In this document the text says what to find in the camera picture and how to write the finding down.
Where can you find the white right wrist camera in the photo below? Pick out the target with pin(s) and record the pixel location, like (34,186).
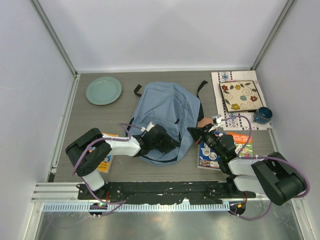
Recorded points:
(218,121)

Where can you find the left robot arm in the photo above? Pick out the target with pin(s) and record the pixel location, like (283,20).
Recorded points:
(88,151)

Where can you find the yellow 130-storey treehouse book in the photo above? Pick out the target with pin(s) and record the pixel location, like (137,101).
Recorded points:
(105,165)

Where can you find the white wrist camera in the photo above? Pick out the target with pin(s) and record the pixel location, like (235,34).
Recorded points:
(147,128)
(218,121)

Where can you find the orange 78-storey treehouse book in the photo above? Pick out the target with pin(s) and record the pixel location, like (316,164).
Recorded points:
(243,149)

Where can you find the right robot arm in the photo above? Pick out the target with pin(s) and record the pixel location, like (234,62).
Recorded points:
(271,175)

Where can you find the floral square plate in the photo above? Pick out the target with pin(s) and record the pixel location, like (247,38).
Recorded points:
(240,96)

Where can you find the patterned white placemat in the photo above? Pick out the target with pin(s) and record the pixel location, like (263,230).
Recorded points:
(236,124)

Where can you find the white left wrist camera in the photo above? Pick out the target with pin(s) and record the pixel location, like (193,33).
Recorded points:
(147,128)

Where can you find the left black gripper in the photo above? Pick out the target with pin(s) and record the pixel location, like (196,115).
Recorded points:
(169,145)

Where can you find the dark blue mug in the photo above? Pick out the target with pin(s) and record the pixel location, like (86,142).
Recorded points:
(263,115)

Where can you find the light blue backpack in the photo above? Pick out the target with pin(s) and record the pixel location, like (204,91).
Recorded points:
(173,107)

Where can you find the teal round plate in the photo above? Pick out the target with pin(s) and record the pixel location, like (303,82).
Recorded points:
(103,90)

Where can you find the blue illustrated book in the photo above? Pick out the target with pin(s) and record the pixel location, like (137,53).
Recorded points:
(207,158)

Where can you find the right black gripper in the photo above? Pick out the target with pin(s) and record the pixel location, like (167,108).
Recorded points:
(196,133)

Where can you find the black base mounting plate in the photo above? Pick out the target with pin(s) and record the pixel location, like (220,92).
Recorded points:
(170,192)

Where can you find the slotted cable duct rail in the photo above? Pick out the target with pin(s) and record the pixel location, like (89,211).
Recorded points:
(126,208)

